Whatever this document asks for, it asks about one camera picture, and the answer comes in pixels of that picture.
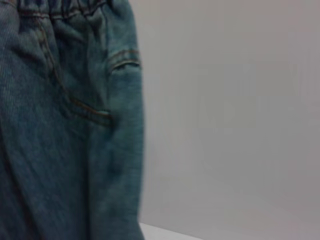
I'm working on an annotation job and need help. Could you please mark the blue denim shorts with cartoon print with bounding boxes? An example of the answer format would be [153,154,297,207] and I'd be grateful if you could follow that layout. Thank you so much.
[0,0,146,240]

